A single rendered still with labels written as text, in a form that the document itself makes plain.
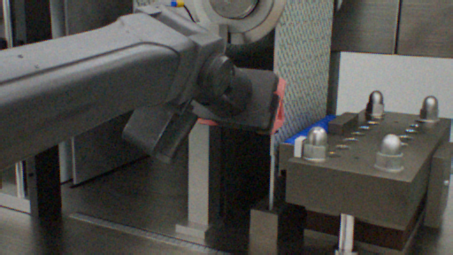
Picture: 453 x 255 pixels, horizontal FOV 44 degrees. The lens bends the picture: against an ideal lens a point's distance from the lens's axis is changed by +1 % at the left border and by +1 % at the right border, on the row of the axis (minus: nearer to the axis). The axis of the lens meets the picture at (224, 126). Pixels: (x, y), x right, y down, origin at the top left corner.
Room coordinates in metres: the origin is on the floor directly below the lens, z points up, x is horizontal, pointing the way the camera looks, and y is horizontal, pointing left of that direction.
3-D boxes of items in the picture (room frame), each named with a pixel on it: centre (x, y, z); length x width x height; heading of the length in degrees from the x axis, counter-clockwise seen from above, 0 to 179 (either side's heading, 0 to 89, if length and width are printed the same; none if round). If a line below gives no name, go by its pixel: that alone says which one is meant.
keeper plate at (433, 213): (0.82, -0.34, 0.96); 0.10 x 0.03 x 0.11; 152
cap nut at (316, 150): (0.72, -0.13, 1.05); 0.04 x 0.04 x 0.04
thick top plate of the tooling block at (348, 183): (0.85, -0.25, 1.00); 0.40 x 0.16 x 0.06; 152
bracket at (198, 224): (0.77, 0.04, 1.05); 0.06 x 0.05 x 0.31; 152
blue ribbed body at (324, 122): (0.86, -0.14, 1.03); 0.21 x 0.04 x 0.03; 152
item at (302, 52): (0.87, -0.12, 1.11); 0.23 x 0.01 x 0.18; 152
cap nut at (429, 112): (0.97, -0.36, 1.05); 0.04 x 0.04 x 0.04
